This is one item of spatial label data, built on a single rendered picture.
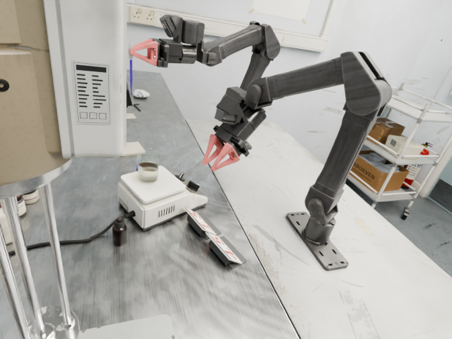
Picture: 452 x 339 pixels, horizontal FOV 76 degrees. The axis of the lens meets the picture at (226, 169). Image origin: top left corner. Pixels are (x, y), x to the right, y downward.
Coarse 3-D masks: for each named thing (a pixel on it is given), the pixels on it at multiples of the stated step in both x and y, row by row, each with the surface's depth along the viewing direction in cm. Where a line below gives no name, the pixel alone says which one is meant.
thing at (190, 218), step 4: (184, 208) 72; (188, 212) 71; (200, 212) 77; (188, 216) 73; (200, 216) 76; (204, 216) 76; (188, 220) 73; (192, 220) 71; (204, 220) 75; (208, 220) 75; (192, 224) 72; (196, 224) 70; (208, 224) 74; (212, 224) 74; (196, 228) 70; (200, 228) 69; (212, 228) 73; (216, 228) 73; (200, 232) 69; (204, 232) 70; (208, 232) 68; (212, 232) 70; (216, 232) 72; (220, 232) 72; (204, 236) 70; (208, 236) 70
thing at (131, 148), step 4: (128, 116) 93; (132, 116) 93; (128, 144) 102; (132, 144) 102; (136, 144) 103; (140, 144) 103; (124, 148) 99; (128, 148) 99; (132, 148) 100; (136, 148) 100; (124, 152) 96; (128, 152) 97; (132, 152) 97; (136, 152) 98
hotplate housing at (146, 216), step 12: (120, 192) 71; (132, 192) 69; (180, 192) 72; (120, 204) 74; (132, 204) 68; (144, 204) 66; (156, 204) 67; (168, 204) 69; (180, 204) 72; (192, 204) 76; (204, 204) 80; (132, 216) 68; (144, 216) 66; (156, 216) 68; (168, 216) 71; (144, 228) 68
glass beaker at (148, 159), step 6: (138, 150) 68; (144, 150) 70; (150, 150) 71; (156, 150) 71; (138, 156) 67; (144, 156) 66; (150, 156) 71; (156, 156) 71; (138, 162) 68; (144, 162) 67; (150, 162) 67; (156, 162) 68; (138, 168) 69; (144, 168) 67; (150, 168) 67; (156, 168) 69; (138, 174) 69; (144, 174) 68; (150, 174) 68; (156, 174) 70; (138, 180) 70; (144, 180) 69; (150, 180) 69; (156, 180) 71
